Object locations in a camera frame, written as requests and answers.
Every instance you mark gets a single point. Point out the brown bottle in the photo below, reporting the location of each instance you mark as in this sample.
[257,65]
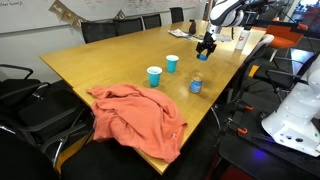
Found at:
[192,27]

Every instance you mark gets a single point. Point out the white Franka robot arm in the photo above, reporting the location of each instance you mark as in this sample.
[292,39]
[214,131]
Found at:
[293,113]

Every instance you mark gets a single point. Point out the peanut butter jar blue label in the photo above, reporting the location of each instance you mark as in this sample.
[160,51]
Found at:
[196,85]

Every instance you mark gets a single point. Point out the blue plastic cup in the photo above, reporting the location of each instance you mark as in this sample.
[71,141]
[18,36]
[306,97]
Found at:
[172,64]
[154,78]

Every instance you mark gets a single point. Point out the blue round plastic lid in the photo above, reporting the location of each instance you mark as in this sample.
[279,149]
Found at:
[201,58]

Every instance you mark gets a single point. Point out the white plastic bottle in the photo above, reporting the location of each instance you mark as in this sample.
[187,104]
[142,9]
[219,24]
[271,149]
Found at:
[242,39]

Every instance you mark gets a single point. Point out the black mesh office chair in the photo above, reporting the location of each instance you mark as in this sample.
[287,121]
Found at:
[176,14]
[20,86]
[128,26]
[43,116]
[152,21]
[98,31]

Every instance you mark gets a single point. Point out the orange crumpled cloth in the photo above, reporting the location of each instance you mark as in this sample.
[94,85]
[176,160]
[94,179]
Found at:
[133,116]

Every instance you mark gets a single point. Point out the printed paper sheets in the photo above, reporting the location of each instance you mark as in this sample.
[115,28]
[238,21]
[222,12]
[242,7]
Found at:
[178,33]

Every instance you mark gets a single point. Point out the orange black clamp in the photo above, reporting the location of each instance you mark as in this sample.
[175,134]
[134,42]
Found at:
[248,107]
[241,130]

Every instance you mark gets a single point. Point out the black robot mount platform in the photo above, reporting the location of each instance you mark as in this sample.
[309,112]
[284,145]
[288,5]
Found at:
[266,160]

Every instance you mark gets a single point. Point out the orange chair black frame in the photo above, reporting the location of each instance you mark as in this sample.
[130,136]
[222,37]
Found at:
[283,35]

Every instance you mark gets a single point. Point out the white wall whiteboard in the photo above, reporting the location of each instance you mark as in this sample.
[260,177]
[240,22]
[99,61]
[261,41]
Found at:
[30,15]

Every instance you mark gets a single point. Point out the brown pennant banner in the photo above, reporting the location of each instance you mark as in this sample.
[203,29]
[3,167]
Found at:
[66,13]

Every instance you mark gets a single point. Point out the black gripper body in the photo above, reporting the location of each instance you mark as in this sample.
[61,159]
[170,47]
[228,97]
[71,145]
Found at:
[208,39]

